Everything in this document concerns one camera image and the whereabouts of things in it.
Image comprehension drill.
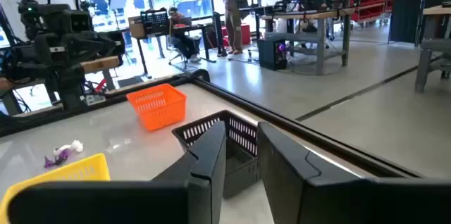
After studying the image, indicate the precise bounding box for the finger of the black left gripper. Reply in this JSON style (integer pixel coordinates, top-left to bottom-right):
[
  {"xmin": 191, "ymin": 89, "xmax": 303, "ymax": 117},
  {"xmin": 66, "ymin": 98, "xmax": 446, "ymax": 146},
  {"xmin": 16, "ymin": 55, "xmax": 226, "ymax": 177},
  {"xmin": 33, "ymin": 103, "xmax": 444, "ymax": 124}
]
[
  {"xmin": 68, "ymin": 37, "xmax": 106, "ymax": 60},
  {"xmin": 101, "ymin": 30, "xmax": 126, "ymax": 67}
]

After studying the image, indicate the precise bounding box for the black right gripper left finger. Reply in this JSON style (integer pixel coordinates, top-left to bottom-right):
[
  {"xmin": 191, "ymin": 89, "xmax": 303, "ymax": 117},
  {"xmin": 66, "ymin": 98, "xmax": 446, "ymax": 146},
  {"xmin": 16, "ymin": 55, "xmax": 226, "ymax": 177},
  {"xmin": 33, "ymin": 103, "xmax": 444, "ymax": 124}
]
[{"xmin": 6, "ymin": 120, "xmax": 227, "ymax": 224}]

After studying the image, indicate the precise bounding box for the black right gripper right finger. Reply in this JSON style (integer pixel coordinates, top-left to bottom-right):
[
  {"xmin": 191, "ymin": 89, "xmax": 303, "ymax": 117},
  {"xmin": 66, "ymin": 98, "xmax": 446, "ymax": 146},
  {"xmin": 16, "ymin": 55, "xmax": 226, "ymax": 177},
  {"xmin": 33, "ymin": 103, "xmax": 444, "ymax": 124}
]
[{"xmin": 257, "ymin": 121, "xmax": 451, "ymax": 224}]

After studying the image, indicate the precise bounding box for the small purple plastic toy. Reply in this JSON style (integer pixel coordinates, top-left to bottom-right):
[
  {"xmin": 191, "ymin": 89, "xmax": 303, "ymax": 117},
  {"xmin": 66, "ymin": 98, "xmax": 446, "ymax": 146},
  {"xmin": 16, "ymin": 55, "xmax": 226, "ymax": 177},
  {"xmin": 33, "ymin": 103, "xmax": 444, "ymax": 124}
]
[{"xmin": 44, "ymin": 149, "xmax": 71, "ymax": 169}]

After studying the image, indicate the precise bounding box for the small white plastic skeleton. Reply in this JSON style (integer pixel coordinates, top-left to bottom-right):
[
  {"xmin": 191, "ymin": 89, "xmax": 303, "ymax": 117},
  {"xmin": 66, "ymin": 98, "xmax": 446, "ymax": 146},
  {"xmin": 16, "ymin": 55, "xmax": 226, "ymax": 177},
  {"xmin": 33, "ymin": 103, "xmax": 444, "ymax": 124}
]
[{"xmin": 53, "ymin": 139, "xmax": 85, "ymax": 156}]

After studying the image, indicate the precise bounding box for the brown cardboard box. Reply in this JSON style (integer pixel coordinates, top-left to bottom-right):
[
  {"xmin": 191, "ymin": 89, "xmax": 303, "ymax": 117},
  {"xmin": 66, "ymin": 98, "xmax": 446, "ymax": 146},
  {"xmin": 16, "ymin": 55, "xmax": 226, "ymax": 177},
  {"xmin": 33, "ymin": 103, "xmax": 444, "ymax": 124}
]
[{"xmin": 128, "ymin": 15, "xmax": 147, "ymax": 40}]

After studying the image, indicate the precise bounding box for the yellow plastic basket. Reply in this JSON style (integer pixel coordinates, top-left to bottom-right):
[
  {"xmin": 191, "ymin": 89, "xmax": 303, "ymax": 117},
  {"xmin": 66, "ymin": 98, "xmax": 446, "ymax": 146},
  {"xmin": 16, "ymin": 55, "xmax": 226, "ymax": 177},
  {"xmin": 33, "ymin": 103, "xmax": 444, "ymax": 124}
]
[{"xmin": 0, "ymin": 152, "xmax": 111, "ymax": 224}]

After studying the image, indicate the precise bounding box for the orange plastic basket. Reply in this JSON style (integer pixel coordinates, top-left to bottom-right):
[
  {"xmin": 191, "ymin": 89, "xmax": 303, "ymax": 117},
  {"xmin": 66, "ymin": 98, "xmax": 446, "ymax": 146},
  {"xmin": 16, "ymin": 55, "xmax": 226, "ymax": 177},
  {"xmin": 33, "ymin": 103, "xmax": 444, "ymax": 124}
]
[{"xmin": 125, "ymin": 83, "xmax": 187, "ymax": 132}]

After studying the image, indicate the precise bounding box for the black office desk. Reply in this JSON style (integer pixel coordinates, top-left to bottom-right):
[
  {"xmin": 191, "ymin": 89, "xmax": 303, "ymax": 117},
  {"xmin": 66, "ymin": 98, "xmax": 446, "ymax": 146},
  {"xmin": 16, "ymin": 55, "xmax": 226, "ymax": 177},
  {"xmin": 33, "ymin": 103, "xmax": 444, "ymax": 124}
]
[{"xmin": 135, "ymin": 23, "xmax": 218, "ymax": 77}]

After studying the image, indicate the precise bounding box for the black plastic basket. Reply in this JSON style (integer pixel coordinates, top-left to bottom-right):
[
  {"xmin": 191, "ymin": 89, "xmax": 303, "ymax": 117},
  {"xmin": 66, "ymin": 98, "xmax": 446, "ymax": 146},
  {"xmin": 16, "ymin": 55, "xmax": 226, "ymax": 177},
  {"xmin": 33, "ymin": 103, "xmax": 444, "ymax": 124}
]
[{"xmin": 171, "ymin": 109, "xmax": 262, "ymax": 199}]

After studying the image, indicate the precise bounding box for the red storage crate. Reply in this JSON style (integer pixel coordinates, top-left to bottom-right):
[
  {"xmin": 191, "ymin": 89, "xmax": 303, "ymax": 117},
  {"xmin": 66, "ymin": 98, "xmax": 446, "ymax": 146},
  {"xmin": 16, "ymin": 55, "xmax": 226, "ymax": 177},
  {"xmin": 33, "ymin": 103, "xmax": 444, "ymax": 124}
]
[{"xmin": 221, "ymin": 23, "xmax": 252, "ymax": 47}]

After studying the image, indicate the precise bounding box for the grey wood-topped table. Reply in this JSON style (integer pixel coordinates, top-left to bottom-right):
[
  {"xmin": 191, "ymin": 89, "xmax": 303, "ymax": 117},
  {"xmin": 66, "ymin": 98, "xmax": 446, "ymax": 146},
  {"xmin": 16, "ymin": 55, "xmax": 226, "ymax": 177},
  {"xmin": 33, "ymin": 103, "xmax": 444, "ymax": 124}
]
[{"xmin": 414, "ymin": 4, "xmax": 451, "ymax": 94}]

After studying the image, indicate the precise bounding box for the black computer tower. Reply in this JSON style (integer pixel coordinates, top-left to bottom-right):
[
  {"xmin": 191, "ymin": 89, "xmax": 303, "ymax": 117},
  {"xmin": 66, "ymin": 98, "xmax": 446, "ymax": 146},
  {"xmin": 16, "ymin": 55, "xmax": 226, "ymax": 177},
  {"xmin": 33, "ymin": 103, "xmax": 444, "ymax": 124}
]
[{"xmin": 257, "ymin": 37, "xmax": 288, "ymax": 71}]

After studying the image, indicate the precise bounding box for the grey metal workbench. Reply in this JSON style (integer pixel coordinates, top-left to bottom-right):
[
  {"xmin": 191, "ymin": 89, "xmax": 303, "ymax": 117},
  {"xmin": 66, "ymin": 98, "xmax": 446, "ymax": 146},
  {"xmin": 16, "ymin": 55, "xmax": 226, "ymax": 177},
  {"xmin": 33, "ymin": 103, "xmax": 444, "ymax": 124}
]
[{"xmin": 260, "ymin": 7, "xmax": 356, "ymax": 75}]

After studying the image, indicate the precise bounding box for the black curtain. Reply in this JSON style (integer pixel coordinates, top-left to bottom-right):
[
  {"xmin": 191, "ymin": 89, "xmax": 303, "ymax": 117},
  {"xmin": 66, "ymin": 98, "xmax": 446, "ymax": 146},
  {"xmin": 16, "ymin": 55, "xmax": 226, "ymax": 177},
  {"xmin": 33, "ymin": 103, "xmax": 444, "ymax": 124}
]
[{"xmin": 389, "ymin": 0, "xmax": 441, "ymax": 44}]

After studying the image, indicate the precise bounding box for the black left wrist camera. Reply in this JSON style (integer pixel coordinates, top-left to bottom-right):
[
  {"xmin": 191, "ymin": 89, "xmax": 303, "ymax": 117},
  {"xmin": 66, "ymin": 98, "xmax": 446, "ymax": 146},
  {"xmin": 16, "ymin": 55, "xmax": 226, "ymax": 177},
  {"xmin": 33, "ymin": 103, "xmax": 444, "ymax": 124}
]
[{"xmin": 62, "ymin": 8, "xmax": 93, "ymax": 34}]

